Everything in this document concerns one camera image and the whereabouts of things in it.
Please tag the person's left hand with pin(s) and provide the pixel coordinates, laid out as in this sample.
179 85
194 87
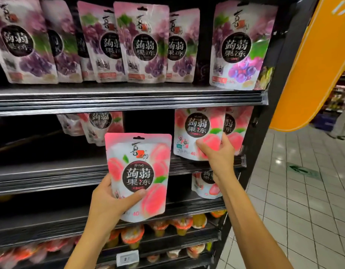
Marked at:
105 207

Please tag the person's right hand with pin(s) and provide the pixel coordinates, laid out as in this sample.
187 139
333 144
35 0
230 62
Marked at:
221 162

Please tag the red jelly bag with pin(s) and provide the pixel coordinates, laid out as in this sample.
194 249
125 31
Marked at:
138 154
194 123

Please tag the black low shelf rack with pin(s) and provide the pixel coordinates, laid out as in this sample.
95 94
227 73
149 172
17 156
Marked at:
105 99

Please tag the row of purple jelly packs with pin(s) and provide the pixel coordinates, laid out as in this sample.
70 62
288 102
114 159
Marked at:
138 44

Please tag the person's right forearm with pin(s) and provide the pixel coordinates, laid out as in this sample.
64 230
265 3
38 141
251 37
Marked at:
250 229

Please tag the white price tag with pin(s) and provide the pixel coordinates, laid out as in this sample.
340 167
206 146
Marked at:
127 258

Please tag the green floor sticker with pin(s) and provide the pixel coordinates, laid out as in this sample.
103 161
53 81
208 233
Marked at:
302 170

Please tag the pale yellow printed pack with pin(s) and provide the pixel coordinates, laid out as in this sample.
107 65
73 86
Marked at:
263 78

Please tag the orange hanging sign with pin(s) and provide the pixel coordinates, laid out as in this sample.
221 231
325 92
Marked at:
315 67

